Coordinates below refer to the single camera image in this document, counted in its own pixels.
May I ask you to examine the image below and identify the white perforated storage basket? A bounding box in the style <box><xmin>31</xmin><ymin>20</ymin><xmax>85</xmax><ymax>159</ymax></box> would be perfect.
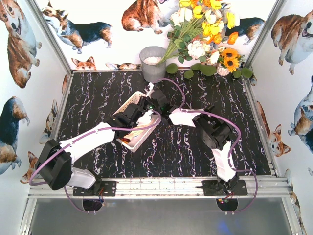
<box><xmin>115</xmin><ymin>91</ymin><xmax>160</xmax><ymax>153</ymax></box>

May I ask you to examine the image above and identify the yellow dotted work glove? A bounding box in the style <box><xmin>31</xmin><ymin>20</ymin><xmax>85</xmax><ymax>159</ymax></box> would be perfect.
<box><xmin>124</xmin><ymin>130</ymin><xmax>143</xmax><ymax>140</ymax></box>

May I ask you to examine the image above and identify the cream glove red cuff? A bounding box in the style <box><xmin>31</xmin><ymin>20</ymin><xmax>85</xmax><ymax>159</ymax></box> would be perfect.
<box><xmin>120</xmin><ymin>138</ymin><xmax>131</xmax><ymax>143</ymax></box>

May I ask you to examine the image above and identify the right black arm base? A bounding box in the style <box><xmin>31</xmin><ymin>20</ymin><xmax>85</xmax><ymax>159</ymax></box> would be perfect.
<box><xmin>199</xmin><ymin>180</ymin><xmax>248</xmax><ymax>196</ymax></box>

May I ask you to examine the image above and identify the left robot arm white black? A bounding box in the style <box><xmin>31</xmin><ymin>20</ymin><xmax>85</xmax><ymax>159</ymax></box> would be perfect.
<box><xmin>29</xmin><ymin>103</ymin><xmax>160</xmax><ymax>195</ymax></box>

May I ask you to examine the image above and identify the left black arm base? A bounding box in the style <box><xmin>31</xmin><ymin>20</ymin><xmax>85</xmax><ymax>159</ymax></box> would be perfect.
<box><xmin>73</xmin><ymin>180</ymin><xmax>117</xmax><ymax>197</ymax></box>

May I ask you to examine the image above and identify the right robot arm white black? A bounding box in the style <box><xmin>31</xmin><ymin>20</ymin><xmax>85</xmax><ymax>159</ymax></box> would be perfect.
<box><xmin>143</xmin><ymin>83</ymin><xmax>239</xmax><ymax>193</ymax></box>

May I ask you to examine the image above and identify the grey metal bucket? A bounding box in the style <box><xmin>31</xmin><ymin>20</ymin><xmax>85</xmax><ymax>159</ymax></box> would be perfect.
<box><xmin>139</xmin><ymin>46</ymin><xmax>166</xmax><ymax>83</ymax></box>

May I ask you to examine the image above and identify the artificial flower bouquet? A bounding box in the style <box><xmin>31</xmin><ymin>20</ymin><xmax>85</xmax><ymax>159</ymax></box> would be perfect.
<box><xmin>159</xmin><ymin>0</ymin><xmax>240</xmax><ymax>64</ymax></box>

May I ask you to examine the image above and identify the small sunflower pot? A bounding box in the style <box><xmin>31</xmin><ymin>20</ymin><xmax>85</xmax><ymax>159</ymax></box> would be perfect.
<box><xmin>217</xmin><ymin>47</ymin><xmax>245</xmax><ymax>76</ymax></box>

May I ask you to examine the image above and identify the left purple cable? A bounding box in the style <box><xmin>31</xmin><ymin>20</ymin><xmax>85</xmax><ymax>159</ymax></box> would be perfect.
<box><xmin>28</xmin><ymin>109</ymin><xmax>162</xmax><ymax>213</ymax></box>

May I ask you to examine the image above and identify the purple cable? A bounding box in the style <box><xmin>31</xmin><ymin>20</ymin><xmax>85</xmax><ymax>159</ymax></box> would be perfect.
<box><xmin>28</xmin><ymin>109</ymin><xmax>162</xmax><ymax>213</ymax></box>
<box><xmin>153</xmin><ymin>78</ymin><xmax>259</xmax><ymax>213</ymax></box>

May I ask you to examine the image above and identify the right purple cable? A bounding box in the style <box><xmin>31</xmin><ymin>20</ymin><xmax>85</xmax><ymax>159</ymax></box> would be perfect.
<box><xmin>153</xmin><ymin>78</ymin><xmax>259</xmax><ymax>213</ymax></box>

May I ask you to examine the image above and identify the aluminium front rail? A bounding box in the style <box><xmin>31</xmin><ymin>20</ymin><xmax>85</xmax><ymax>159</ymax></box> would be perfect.
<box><xmin>28</xmin><ymin>178</ymin><xmax>291</xmax><ymax>199</ymax></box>

